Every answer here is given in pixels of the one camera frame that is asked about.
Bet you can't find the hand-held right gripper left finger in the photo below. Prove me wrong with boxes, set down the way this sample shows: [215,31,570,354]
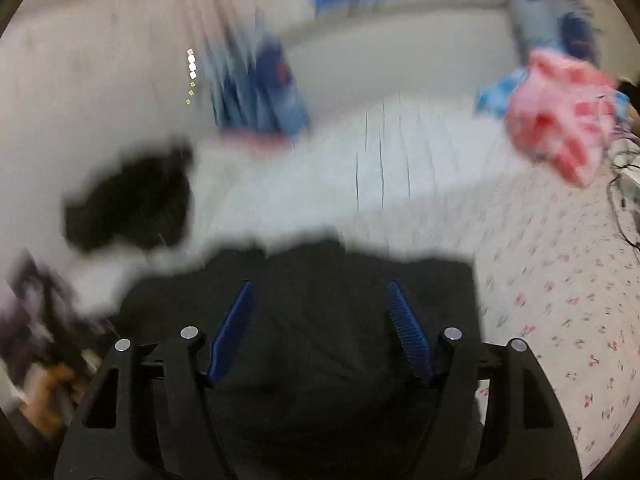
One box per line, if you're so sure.
[54,281,254,480]

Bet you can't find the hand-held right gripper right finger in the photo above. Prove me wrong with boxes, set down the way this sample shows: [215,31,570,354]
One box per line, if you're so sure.
[386,281,584,480]

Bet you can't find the black puffer jacket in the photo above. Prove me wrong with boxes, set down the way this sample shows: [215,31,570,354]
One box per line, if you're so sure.
[63,135,490,480]

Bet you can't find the blue denim clothes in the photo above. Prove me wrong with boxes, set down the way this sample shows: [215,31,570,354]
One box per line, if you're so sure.
[506,0,603,67]

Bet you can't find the cherry print bed sheet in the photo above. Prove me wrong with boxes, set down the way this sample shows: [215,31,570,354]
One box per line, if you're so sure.
[345,160,640,476]

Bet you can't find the white striped pillow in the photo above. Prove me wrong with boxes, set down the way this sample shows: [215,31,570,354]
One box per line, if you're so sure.
[70,95,531,316]

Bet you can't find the brown object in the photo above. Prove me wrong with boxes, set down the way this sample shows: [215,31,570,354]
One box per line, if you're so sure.
[25,364,78,433]

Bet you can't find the purple printed item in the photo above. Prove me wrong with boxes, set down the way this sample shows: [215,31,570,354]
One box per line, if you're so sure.
[2,252,108,381]

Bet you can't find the blue patterned cloth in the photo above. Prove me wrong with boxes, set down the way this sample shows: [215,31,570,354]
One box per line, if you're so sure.
[205,10,311,136]

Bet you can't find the light blue printed cloth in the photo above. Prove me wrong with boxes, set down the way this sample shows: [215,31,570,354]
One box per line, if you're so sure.
[474,67,531,117]

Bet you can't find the pink checkered cloth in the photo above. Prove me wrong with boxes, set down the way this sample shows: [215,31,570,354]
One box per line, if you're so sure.
[504,49,621,188]

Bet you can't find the black cable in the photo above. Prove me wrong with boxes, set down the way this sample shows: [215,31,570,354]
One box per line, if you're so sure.
[606,130,640,248]

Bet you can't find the small lit wall device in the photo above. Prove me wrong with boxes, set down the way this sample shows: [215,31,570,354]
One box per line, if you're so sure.
[185,48,197,106]

